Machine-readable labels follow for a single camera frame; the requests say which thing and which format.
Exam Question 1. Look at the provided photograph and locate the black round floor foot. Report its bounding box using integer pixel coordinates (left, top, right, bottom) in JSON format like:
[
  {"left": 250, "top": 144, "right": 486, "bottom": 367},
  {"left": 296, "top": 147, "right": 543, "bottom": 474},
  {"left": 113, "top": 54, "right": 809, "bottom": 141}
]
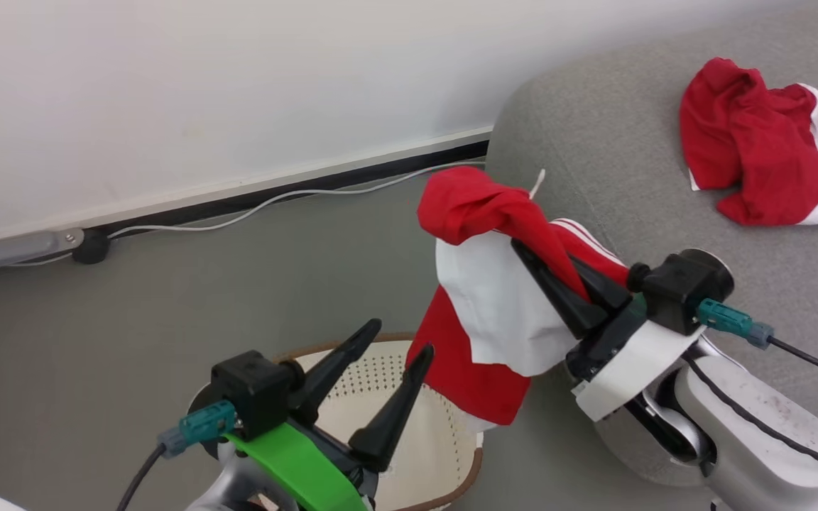
[{"left": 71, "top": 228, "right": 112, "bottom": 265}]

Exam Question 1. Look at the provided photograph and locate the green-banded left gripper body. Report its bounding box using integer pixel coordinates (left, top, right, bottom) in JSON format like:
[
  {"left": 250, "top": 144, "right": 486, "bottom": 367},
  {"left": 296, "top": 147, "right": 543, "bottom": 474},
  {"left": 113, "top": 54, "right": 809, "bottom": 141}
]
[{"left": 224, "top": 422, "right": 382, "bottom": 511}]

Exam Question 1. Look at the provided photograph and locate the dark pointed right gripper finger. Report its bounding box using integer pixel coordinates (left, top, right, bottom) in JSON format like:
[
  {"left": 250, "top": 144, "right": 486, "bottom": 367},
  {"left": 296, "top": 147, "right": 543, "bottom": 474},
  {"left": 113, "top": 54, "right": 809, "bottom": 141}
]
[
  {"left": 568, "top": 255, "right": 634, "bottom": 314},
  {"left": 511, "top": 239, "right": 609, "bottom": 340}
]

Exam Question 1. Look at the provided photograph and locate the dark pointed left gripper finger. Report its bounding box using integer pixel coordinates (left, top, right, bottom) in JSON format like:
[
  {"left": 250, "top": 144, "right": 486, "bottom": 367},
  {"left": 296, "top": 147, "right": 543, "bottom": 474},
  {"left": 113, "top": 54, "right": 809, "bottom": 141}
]
[
  {"left": 288, "top": 319, "right": 383, "bottom": 427},
  {"left": 349, "top": 345, "right": 435, "bottom": 472}
]

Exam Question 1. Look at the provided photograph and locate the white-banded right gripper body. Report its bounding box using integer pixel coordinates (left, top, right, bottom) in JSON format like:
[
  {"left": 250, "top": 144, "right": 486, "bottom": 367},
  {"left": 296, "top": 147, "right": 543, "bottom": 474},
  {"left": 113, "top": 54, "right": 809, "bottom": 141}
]
[{"left": 565, "top": 302, "right": 707, "bottom": 424}]

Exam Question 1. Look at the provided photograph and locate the black cable with teal connector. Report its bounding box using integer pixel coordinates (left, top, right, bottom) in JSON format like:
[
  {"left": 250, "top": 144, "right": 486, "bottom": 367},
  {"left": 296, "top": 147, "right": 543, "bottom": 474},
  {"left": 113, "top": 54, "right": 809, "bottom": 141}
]
[
  {"left": 697, "top": 298, "right": 818, "bottom": 392},
  {"left": 116, "top": 400, "right": 238, "bottom": 511}
]

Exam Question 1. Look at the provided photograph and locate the white perforated laundry basket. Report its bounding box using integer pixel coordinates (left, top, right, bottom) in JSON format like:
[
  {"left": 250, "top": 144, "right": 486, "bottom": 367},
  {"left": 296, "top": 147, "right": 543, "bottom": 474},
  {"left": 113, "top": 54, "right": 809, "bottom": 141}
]
[{"left": 189, "top": 332, "right": 485, "bottom": 511}]

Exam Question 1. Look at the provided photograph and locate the red garment with white stripes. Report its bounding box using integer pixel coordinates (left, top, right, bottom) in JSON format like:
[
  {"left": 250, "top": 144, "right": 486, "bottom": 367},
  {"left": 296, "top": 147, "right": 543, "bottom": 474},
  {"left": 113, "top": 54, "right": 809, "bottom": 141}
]
[{"left": 405, "top": 167, "right": 631, "bottom": 427}]

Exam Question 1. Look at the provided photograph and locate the white floor cable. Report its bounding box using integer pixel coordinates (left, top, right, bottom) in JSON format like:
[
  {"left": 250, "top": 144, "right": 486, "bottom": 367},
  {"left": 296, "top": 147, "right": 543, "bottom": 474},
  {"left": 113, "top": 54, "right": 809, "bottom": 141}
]
[{"left": 11, "top": 160, "right": 487, "bottom": 268}]

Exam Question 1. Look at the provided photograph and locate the red garment with white hem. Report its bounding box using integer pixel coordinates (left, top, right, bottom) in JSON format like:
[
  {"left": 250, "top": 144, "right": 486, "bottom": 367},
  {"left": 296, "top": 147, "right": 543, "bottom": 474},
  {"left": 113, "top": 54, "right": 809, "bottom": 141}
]
[{"left": 679, "top": 57, "right": 818, "bottom": 227}]

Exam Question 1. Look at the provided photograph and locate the grey fabric sofa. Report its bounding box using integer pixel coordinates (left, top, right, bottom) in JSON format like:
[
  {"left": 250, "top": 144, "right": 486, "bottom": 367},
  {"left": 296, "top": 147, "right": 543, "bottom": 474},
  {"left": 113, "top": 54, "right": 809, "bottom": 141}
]
[{"left": 484, "top": 0, "right": 818, "bottom": 490}]

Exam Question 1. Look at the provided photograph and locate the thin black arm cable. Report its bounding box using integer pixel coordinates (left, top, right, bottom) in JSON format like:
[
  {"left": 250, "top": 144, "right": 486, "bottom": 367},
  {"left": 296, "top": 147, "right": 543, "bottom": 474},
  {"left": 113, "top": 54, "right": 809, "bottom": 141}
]
[{"left": 685, "top": 357, "right": 818, "bottom": 478}]

